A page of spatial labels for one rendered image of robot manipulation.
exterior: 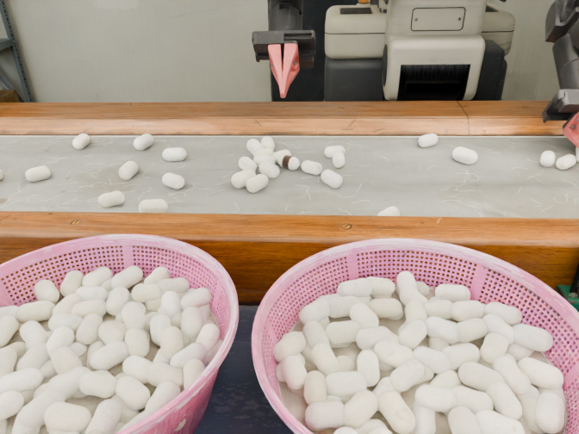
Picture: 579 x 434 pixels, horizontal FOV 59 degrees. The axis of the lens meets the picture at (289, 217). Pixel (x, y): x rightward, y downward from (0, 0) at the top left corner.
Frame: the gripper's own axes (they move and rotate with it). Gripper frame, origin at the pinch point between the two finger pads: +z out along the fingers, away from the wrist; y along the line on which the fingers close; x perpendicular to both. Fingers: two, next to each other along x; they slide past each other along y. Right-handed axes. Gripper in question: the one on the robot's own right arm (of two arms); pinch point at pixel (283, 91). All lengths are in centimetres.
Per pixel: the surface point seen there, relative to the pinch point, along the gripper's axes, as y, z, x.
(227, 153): -8.3, 10.7, 0.6
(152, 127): -22.7, 3.5, 5.3
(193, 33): -63, -127, 144
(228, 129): -9.5, 3.9, 5.3
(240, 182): -4.2, 19.4, -8.6
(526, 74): 108, -110, 160
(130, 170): -20.3, 16.9, -6.8
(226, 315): -1.6, 39.1, -25.3
